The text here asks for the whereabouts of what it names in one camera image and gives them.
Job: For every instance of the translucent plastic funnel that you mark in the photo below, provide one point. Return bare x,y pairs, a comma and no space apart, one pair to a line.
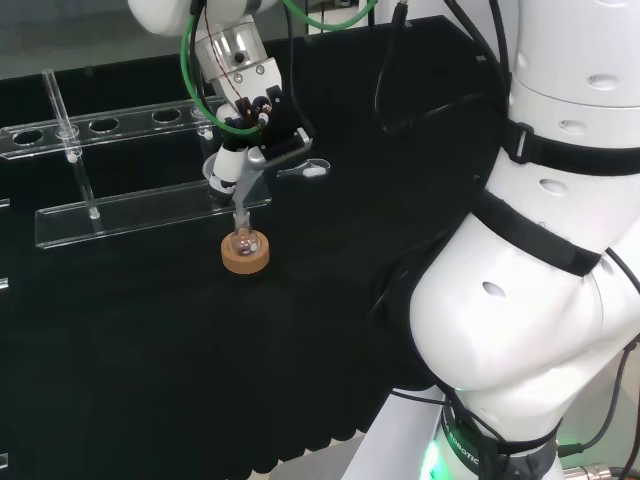
242,194

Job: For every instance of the black bench cloth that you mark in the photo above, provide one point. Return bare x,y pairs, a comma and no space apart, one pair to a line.
200,350

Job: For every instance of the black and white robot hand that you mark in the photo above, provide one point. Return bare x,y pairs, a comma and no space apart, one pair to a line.
250,80

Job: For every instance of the clear acrylic funnel stand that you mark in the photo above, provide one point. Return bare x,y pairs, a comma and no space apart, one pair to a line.
150,210

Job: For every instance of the clear acrylic cloth clip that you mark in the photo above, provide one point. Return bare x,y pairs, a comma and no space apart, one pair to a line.
3,283
2,460
3,202

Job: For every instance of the glass round-bottom flask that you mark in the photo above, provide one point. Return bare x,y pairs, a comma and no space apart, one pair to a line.
245,245

